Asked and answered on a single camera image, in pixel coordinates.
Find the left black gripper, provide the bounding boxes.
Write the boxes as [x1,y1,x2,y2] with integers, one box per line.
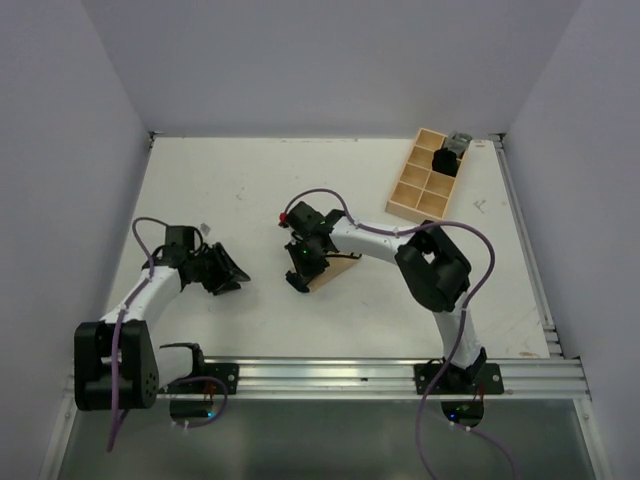
[187,242,249,295]

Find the beige underwear with navy trim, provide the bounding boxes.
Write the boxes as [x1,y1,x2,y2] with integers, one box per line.
[307,252,362,292]

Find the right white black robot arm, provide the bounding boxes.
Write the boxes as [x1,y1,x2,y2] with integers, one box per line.
[280,203,486,393]

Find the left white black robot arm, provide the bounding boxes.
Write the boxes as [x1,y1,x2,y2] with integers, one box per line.
[73,243,251,411]

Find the wooden compartment organizer box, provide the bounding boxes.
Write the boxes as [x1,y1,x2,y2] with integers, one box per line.
[385,128,468,224]

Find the rolled black garment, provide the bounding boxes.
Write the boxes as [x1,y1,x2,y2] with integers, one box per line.
[432,148,459,177]

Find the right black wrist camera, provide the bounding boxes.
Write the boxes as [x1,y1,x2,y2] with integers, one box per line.
[279,201,326,237]

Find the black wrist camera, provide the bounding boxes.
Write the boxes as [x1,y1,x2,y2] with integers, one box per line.
[279,201,326,237]
[160,225,211,268]

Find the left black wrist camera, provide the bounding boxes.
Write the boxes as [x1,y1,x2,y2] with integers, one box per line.
[160,225,211,268]

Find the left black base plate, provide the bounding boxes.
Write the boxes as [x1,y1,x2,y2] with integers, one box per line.
[158,362,240,396]

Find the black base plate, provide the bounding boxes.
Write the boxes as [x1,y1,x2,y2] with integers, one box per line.
[413,361,505,395]
[158,362,240,396]

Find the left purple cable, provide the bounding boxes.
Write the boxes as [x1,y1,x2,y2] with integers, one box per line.
[106,216,229,453]

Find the aluminium right side rail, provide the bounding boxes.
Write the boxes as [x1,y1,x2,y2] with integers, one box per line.
[492,133,565,359]

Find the aluminium rail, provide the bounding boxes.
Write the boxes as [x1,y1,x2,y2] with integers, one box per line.
[492,133,565,359]
[156,357,589,401]

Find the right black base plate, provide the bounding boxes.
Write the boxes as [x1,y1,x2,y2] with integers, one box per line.
[413,361,505,395]

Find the aluminium front rail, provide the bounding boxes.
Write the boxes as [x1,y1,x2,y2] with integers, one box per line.
[156,357,589,401]

